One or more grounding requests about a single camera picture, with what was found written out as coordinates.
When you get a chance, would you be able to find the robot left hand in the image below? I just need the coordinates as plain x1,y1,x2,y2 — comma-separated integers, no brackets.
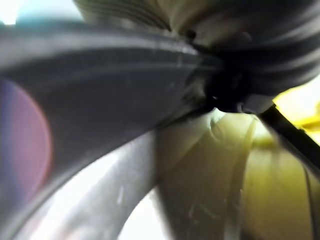
73,0,320,115

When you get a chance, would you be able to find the yellow metal shelf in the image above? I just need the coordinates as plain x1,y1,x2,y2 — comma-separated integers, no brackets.
241,77,320,240

